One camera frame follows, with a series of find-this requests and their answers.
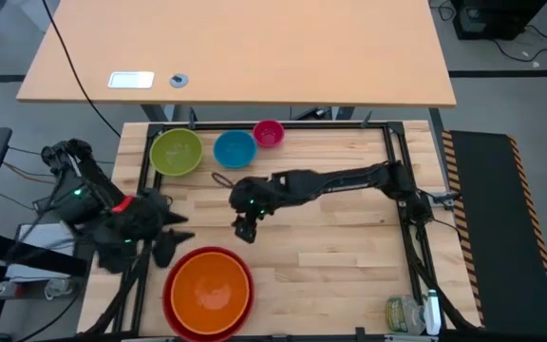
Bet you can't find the orange plastic bowl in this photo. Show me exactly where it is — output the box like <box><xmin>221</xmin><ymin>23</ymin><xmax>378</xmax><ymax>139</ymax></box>
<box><xmin>170</xmin><ymin>251</ymin><xmax>251</xmax><ymax>335</ymax></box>

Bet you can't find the large light wood desk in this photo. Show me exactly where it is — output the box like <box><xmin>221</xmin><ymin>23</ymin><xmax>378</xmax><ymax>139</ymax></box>
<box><xmin>15</xmin><ymin>0</ymin><xmax>458</xmax><ymax>108</ymax></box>

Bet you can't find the long black cable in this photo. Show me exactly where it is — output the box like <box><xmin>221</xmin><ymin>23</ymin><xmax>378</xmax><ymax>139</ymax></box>
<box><xmin>40</xmin><ymin>0</ymin><xmax>122</xmax><ymax>139</ymax></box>

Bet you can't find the grey desk leg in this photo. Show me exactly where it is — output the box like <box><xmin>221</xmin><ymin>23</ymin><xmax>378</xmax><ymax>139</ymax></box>
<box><xmin>333</xmin><ymin>105</ymin><xmax>356</xmax><ymax>122</ymax></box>
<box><xmin>140</xmin><ymin>104</ymin><xmax>176</xmax><ymax>123</ymax></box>

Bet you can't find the large red plastic bowl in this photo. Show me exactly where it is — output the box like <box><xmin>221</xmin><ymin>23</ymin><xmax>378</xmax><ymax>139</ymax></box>
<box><xmin>161</xmin><ymin>245</ymin><xmax>256</xmax><ymax>342</ymax></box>

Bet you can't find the green label spray bottle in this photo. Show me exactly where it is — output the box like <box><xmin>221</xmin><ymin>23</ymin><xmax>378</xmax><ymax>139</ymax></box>
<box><xmin>385</xmin><ymin>289</ymin><xmax>443</xmax><ymax>336</ymax></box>

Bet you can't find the black mat with striped edges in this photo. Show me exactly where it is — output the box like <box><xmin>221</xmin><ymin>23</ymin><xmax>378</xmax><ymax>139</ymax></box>
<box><xmin>441</xmin><ymin>129</ymin><xmax>547</xmax><ymax>337</ymax></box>

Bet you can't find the black aluminium table frame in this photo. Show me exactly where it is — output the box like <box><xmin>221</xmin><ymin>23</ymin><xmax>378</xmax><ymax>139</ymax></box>
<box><xmin>111</xmin><ymin>121</ymin><xmax>445</xmax><ymax>342</ymax></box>

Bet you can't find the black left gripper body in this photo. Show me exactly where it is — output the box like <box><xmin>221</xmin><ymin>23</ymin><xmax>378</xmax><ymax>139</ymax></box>
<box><xmin>114</xmin><ymin>187</ymin><xmax>179</xmax><ymax>270</ymax></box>

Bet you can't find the black computer tower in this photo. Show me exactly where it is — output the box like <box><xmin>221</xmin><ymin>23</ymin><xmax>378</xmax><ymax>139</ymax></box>
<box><xmin>451</xmin><ymin>0</ymin><xmax>547</xmax><ymax>41</ymax></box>

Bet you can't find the black metal beam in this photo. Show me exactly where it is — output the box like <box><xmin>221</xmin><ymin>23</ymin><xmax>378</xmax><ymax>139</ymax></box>
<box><xmin>0</xmin><ymin>229</ymin><xmax>89</xmax><ymax>277</ymax></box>

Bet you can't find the blue plastic bowl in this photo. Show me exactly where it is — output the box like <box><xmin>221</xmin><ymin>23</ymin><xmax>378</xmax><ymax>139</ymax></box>
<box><xmin>213</xmin><ymin>129</ymin><xmax>258</xmax><ymax>169</ymax></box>

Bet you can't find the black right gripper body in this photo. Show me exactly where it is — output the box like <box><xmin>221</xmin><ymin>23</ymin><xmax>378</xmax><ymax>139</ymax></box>
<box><xmin>228</xmin><ymin>173</ymin><xmax>284</xmax><ymax>224</ymax></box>

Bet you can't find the grey power strip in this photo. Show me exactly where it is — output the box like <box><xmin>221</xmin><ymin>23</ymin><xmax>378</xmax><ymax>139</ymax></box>
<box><xmin>0</xmin><ymin>278</ymin><xmax>73</xmax><ymax>300</ymax></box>

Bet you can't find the black floor cable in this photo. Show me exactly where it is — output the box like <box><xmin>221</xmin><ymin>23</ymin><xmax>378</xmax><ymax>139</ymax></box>
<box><xmin>491</xmin><ymin>24</ymin><xmax>547</xmax><ymax>64</ymax></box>

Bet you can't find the green plastic bowl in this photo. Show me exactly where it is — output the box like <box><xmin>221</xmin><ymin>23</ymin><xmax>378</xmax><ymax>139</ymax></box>
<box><xmin>149</xmin><ymin>127</ymin><xmax>204</xmax><ymax>178</ymax></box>

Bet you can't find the white box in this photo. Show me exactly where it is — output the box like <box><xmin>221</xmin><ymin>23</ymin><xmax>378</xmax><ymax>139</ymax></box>
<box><xmin>5</xmin><ymin>222</ymin><xmax>89</xmax><ymax>284</ymax></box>

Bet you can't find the small magenta plastic bowl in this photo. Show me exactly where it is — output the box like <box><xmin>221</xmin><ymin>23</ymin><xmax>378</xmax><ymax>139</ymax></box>
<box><xmin>252</xmin><ymin>119</ymin><xmax>286</xmax><ymax>149</ymax></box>

